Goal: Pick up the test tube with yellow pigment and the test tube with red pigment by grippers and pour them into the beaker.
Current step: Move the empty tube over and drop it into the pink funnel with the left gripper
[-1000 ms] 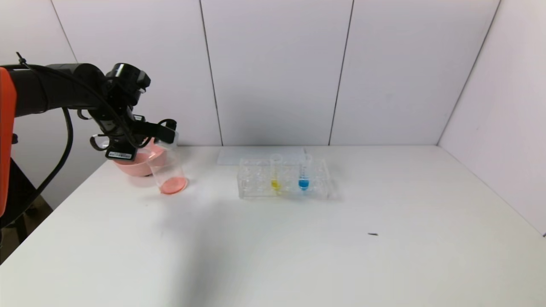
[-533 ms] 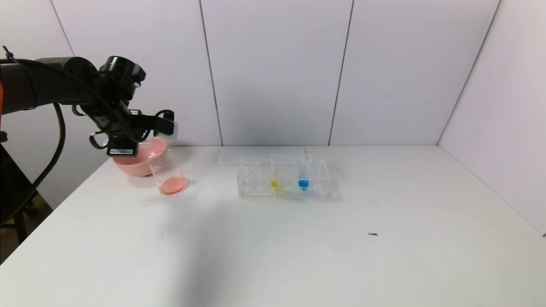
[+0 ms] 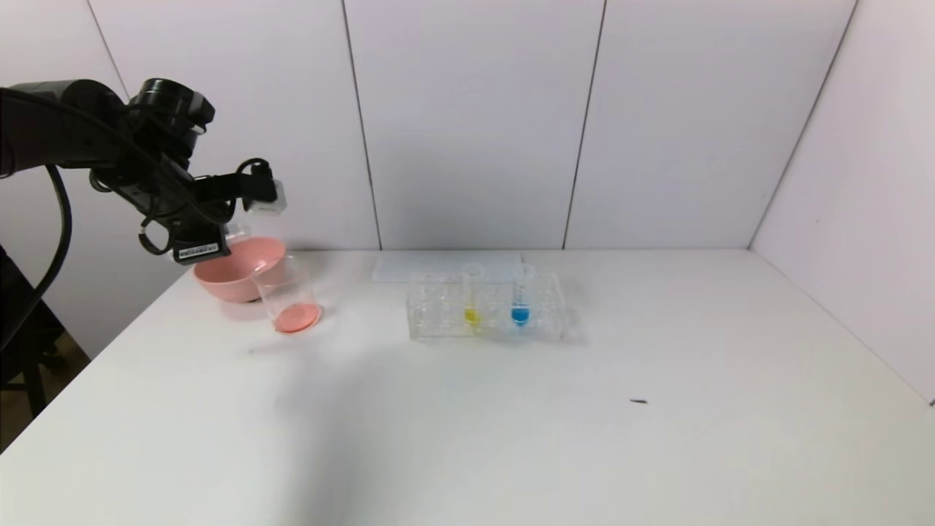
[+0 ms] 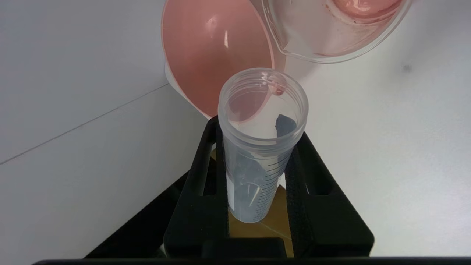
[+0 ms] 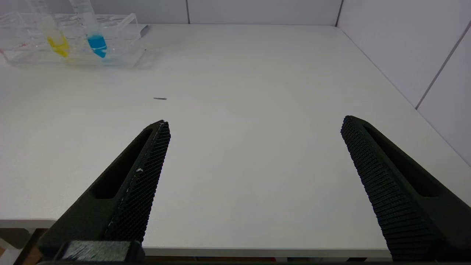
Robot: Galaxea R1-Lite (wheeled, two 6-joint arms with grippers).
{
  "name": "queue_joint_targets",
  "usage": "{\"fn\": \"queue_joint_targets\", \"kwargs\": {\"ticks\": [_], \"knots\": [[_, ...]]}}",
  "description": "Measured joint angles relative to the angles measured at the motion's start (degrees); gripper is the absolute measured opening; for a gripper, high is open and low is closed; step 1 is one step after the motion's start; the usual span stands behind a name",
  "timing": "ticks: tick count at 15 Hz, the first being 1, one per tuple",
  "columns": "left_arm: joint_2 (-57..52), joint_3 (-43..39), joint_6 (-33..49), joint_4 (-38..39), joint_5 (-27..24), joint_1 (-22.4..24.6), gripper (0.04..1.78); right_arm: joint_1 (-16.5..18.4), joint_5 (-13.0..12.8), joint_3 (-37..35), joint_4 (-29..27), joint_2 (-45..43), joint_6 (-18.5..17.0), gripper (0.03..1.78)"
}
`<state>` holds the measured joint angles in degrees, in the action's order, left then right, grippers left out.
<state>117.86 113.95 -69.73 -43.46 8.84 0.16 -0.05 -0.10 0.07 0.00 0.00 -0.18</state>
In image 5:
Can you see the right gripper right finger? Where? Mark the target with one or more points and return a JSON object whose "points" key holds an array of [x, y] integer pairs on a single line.
{"points": [[401, 191]]}

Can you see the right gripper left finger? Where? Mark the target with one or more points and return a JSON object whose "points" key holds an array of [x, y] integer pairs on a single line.
{"points": [[128, 195]]}

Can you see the clear plastic test tube rack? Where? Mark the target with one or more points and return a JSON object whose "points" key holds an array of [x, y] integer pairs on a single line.
{"points": [[121, 55]]}

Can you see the test tube with blue pigment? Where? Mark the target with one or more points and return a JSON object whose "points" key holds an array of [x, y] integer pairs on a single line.
{"points": [[97, 44]]}

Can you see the test tube with yellow pigment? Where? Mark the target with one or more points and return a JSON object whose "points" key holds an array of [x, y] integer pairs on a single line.
{"points": [[59, 46]]}

